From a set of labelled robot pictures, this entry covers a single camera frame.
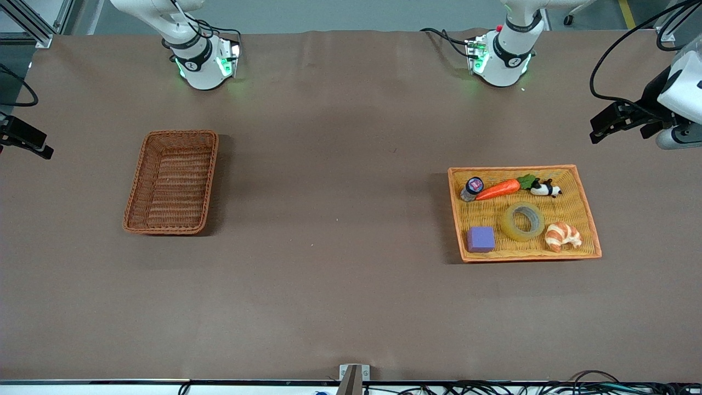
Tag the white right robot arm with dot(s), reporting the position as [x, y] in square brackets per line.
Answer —
[197, 66]

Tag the orange toy carrot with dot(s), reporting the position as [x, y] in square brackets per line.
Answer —
[499, 190]

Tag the toy croissant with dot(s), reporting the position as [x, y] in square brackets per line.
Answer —
[560, 236]

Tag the brown wicker basket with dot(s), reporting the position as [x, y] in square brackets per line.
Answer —
[173, 184]

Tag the white table edge rail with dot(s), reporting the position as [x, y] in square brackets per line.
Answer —
[82, 388]

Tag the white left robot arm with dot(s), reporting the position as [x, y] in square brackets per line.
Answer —
[507, 63]

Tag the purple foam cube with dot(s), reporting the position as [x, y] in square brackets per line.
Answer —
[481, 239]

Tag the small jar purple lid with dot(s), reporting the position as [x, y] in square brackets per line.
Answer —
[473, 186]

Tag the black white panda toy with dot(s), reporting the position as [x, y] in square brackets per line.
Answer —
[543, 189]

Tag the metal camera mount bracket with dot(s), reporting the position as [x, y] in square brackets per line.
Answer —
[354, 378]

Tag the brown table cover sheet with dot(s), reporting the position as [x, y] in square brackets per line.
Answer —
[340, 247]

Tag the aluminium frame profile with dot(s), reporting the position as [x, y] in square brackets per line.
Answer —
[41, 38]

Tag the yellowish clear tape roll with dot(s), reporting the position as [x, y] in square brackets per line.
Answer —
[510, 227]

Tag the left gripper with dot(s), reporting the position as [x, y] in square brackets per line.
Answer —
[652, 95]

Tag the white chair leg with caster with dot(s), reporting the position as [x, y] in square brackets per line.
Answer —
[581, 8]

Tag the orange wicker basket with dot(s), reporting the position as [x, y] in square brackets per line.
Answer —
[521, 249]

